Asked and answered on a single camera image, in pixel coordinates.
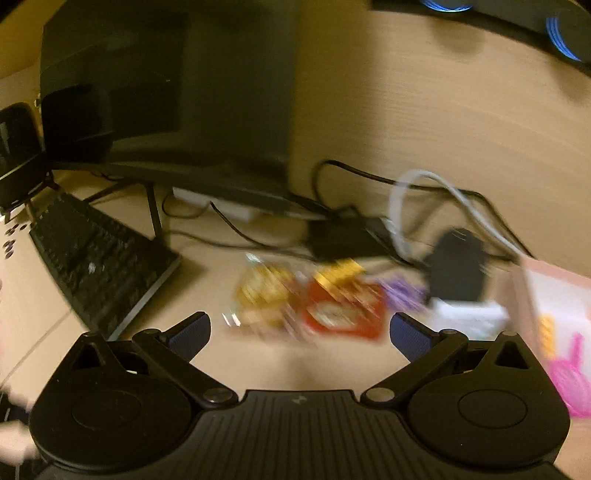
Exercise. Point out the black keyboard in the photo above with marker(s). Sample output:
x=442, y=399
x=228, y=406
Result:
x=97, y=263

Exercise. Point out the black computer monitor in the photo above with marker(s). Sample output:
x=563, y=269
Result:
x=184, y=83

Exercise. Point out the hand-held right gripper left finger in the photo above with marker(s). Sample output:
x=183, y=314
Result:
x=189, y=334

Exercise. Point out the red snack packet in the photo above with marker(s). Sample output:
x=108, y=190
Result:
x=344, y=307

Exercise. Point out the gold snack packet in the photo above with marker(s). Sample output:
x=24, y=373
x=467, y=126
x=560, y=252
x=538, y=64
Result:
x=263, y=295

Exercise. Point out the black power adapter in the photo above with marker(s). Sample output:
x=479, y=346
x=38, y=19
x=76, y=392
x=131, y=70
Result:
x=346, y=237

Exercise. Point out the purple crystal snowflake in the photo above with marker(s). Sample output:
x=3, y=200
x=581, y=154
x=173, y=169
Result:
x=402, y=293

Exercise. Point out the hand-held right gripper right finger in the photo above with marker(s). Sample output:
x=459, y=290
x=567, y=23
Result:
x=410, y=337

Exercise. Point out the pink storage box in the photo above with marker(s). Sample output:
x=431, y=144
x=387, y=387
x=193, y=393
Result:
x=554, y=295

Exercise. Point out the black device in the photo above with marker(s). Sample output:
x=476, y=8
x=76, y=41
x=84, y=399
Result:
x=457, y=267

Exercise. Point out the black socket bar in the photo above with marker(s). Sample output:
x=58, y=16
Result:
x=508, y=18

